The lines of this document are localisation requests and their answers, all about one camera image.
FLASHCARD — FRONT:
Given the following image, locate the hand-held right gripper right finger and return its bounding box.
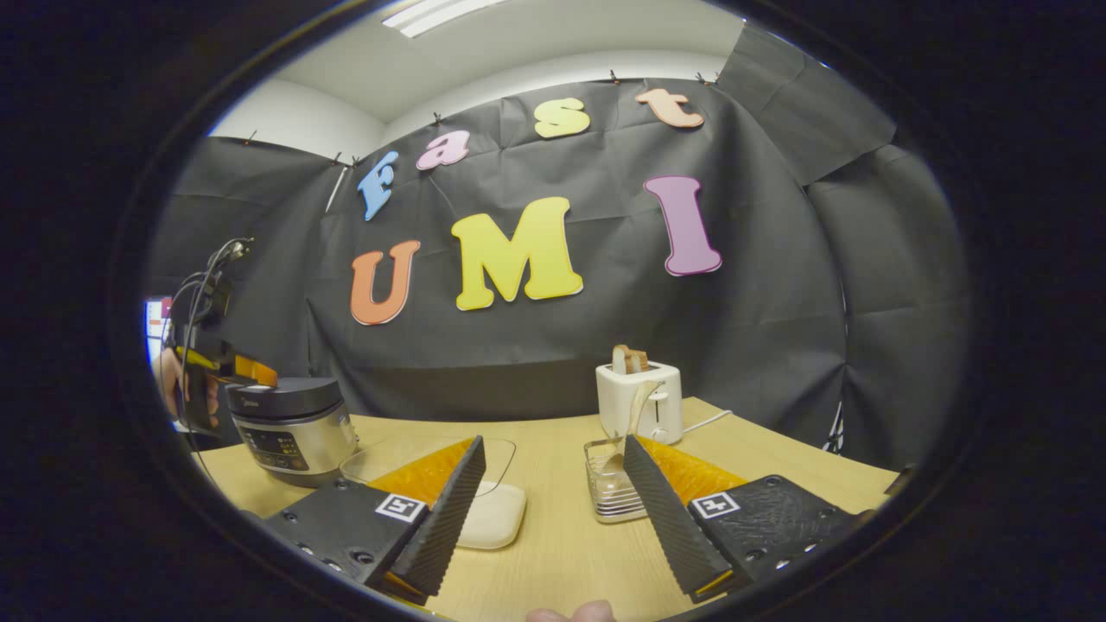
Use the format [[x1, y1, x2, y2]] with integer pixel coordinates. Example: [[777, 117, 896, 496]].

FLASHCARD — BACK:
[[622, 435, 899, 604]]

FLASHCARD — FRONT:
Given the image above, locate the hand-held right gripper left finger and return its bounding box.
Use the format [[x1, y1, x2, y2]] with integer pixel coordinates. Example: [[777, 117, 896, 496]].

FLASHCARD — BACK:
[[259, 435, 486, 606]]

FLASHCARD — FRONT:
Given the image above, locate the clear chopstick holder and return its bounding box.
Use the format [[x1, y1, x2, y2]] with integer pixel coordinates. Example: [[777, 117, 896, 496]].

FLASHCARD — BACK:
[[583, 435, 649, 524]]

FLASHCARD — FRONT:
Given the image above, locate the clear plastic rice container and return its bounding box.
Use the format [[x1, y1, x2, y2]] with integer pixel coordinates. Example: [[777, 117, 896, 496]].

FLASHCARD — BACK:
[[340, 436, 528, 551]]

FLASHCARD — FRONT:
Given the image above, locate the silver black rice cooker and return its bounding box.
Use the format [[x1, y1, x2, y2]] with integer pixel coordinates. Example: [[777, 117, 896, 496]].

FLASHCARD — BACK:
[[226, 377, 359, 487]]

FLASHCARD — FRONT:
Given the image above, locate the wooden spoon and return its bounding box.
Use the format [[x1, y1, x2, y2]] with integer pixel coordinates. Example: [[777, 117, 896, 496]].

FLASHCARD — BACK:
[[601, 380, 662, 474]]

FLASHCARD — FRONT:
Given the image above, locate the computer monitor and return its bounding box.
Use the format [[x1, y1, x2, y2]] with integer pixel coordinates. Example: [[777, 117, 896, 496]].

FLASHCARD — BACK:
[[144, 296, 174, 368]]

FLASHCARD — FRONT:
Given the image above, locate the white toaster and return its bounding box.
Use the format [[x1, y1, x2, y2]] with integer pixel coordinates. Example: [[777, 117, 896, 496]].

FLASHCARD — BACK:
[[595, 361, 683, 444]]

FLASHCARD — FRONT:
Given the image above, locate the black backdrop cloth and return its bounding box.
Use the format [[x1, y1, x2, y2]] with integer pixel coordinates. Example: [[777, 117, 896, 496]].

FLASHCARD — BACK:
[[143, 22, 973, 472]]

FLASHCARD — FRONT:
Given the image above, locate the ceiling light panel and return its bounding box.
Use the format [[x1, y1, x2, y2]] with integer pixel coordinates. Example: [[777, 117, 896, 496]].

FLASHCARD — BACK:
[[380, 0, 511, 39]]

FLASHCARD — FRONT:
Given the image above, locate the white toaster cable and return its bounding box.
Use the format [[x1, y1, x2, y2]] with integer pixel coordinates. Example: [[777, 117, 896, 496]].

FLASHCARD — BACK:
[[681, 409, 734, 435]]

